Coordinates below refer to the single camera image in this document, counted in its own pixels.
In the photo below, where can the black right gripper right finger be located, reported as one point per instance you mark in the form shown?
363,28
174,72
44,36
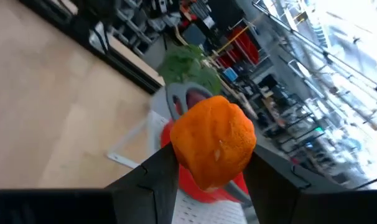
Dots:
275,193

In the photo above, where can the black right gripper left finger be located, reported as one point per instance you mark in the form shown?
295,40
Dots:
151,193

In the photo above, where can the red grey collapsible colander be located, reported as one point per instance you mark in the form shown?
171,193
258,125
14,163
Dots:
191,186

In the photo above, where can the orange mandarin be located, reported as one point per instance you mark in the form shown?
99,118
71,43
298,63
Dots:
213,140

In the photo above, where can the white perforated metal riser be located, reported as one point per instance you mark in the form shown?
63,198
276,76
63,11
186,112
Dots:
207,211

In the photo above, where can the blue box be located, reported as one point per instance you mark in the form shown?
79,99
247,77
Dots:
230,74

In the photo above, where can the potted green leafy plant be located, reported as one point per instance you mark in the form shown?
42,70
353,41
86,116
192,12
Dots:
182,65

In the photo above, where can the red storage rack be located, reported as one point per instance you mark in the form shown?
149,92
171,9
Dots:
244,46

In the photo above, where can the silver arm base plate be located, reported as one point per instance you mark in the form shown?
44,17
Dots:
98,37

